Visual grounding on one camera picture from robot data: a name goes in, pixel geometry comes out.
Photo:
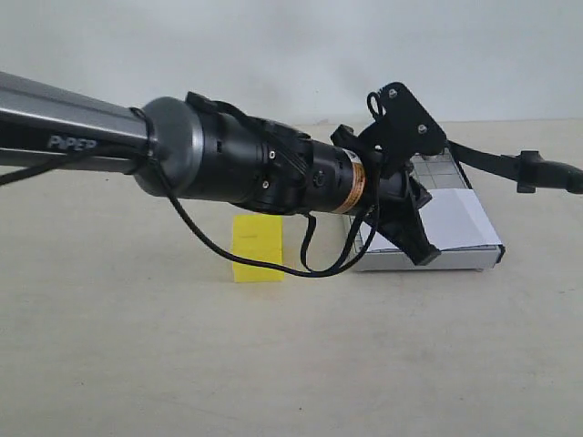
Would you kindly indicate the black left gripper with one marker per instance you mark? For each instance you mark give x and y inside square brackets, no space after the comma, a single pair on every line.
[399,222]

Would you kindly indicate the white paper sheet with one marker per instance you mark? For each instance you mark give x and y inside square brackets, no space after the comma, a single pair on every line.
[455,219]

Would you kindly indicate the yellow foam cube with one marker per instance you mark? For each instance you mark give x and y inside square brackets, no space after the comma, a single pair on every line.
[258,237]

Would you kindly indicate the black cutter blade lever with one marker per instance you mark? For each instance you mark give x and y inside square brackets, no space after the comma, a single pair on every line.
[528,169]

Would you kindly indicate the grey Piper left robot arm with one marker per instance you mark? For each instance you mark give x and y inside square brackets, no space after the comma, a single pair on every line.
[198,148]

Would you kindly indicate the grey paper cutter base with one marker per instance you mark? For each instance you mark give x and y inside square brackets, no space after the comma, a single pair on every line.
[441,171]

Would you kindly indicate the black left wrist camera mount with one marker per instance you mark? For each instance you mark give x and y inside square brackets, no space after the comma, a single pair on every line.
[401,129]

